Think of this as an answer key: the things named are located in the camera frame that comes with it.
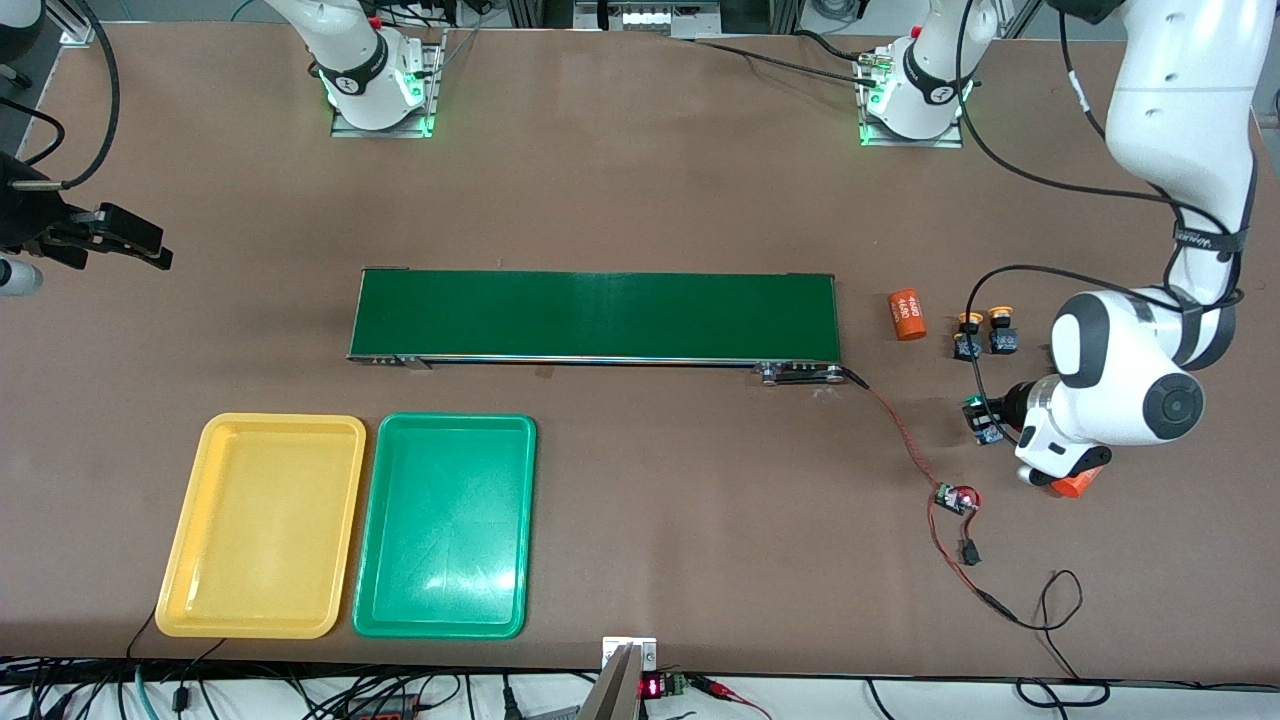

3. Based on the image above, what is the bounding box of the green push button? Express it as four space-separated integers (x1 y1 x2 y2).
960 395 1006 447

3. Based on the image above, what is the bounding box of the orange printed cylinder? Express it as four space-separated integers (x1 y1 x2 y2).
889 289 929 343
1048 468 1109 500

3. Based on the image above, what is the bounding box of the green conveyor belt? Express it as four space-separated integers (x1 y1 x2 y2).
345 267 849 388

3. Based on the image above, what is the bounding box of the yellow plastic tray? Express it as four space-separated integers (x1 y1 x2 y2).
155 412 368 640

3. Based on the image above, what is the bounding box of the silver mounting plate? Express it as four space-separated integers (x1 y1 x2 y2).
601 636 659 671

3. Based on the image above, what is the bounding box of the green plastic tray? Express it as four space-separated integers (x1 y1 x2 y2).
351 412 538 640

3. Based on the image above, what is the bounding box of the grey metal bar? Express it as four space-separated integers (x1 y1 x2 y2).
576 643 647 720

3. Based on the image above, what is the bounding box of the white vented device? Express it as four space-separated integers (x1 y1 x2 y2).
575 0 723 39

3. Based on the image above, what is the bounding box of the red black twisted wire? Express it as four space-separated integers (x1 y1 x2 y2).
840 366 1001 611

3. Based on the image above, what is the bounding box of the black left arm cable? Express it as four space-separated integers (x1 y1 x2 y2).
955 0 1251 446

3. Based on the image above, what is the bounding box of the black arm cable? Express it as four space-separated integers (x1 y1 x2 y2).
0 0 122 191
955 0 1251 446

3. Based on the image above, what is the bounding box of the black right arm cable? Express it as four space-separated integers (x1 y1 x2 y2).
0 0 122 191

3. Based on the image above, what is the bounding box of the aluminium frame extrusion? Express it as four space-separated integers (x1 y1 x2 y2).
58 0 98 47

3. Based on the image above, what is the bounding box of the thin black cable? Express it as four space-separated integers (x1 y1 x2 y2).
126 606 161 663
980 568 1113 711
158 636 228 720

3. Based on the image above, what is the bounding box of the red clip lead wire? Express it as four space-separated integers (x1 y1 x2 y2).
690 674 776 720

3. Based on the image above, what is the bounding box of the black base power cable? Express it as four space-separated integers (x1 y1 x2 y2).
680 28 886 96

